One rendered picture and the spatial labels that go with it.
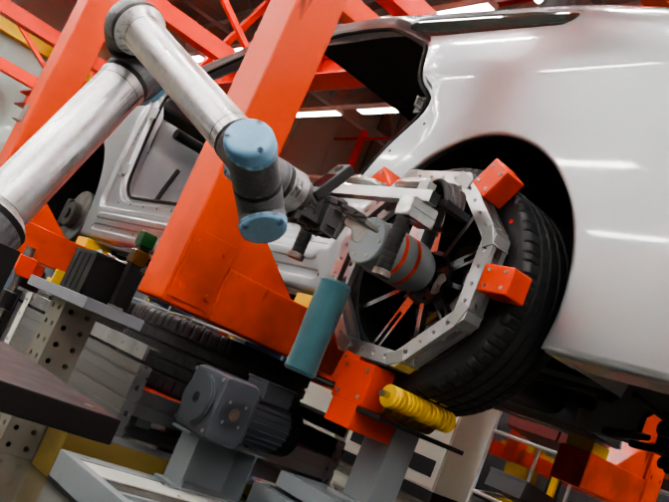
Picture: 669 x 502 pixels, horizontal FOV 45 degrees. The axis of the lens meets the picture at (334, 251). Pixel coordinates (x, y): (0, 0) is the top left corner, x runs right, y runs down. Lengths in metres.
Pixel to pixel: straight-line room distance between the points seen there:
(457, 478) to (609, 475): 3.25
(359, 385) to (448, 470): 4.97
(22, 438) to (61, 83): 2.22
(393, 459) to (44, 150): 1.16
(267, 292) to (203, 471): 0.54
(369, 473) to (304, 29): 1.27
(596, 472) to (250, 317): 2.03
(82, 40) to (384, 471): 2.75
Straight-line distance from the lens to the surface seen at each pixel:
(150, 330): 2.65
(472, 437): 7.13
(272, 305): 2.44
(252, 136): 1.43
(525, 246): 2.04
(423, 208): 1.91
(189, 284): 2.28
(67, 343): 2.31
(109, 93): 1.84
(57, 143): 1.75
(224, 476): 2.44
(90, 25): 4.25
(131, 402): 2.40
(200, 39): 8.60
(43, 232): 4.15
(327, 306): 2.11
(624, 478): 4.12
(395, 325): 2.23
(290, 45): 2.44
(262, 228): 1.51
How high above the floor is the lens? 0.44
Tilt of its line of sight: 10 degrees up
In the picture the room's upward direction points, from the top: 23 degrees clockwise
